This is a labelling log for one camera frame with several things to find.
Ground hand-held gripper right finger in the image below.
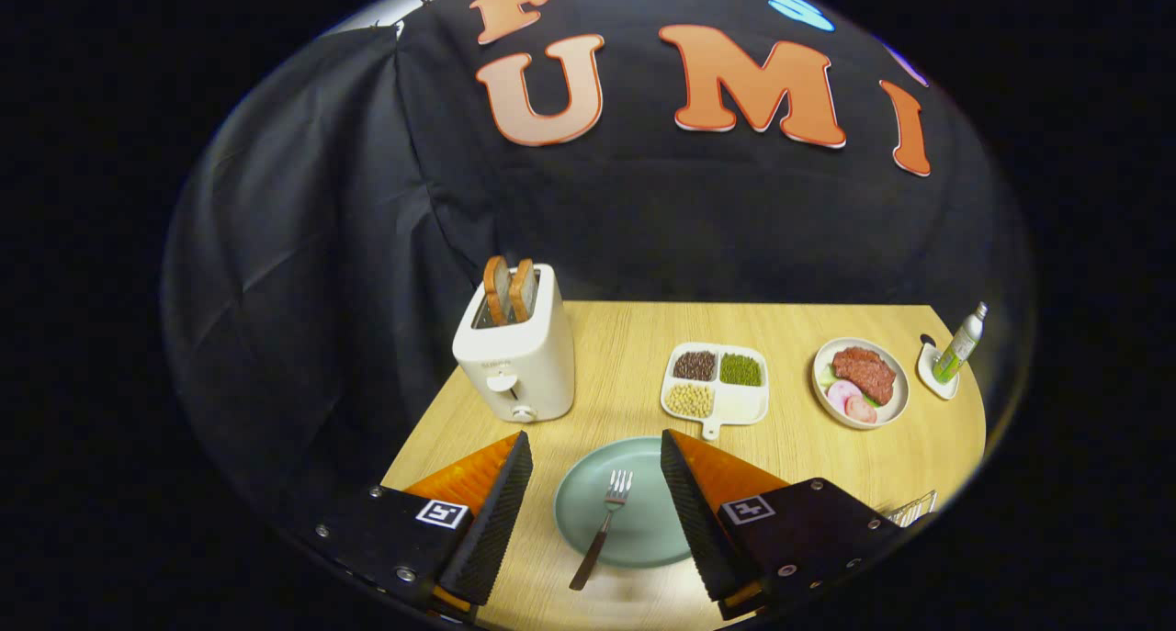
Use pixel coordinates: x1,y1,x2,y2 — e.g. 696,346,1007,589
660,429,906,621

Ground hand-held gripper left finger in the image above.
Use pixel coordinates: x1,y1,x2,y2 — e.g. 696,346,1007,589
308,431,534,618

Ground teal round plate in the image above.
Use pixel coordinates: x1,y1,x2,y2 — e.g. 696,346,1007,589
554,436,699,569

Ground yellow soybeans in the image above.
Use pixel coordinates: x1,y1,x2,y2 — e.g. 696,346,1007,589
665,383,716,419

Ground white divided tray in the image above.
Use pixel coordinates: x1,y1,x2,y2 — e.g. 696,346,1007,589
660,342,770,441

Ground green mung beans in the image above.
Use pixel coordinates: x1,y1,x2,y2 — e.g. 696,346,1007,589
718,354,763,388

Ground white toaster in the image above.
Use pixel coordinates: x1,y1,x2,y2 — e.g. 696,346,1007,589
452,264,576,423

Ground red meat steak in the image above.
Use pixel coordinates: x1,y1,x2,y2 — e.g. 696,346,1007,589
831,346,897,406

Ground brown bread slice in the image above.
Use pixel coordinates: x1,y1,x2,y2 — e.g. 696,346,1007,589
510,259,538,322
483,255,513,327

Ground white oval plate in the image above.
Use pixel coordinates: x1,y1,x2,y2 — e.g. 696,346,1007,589
812,337,910,430

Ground small white dish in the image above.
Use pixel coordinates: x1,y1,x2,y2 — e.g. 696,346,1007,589
917,335,961,400

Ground black backdrop cloth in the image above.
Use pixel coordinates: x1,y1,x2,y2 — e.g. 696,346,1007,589
161,0,1035,558

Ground green metal bottle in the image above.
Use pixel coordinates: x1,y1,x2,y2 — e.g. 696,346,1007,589
933,301,989,384

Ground fork with wooden handle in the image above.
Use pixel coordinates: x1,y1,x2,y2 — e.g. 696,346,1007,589
568,469,634,592

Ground metal wire rack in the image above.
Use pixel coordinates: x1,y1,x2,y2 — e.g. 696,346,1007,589
877,490,939,528

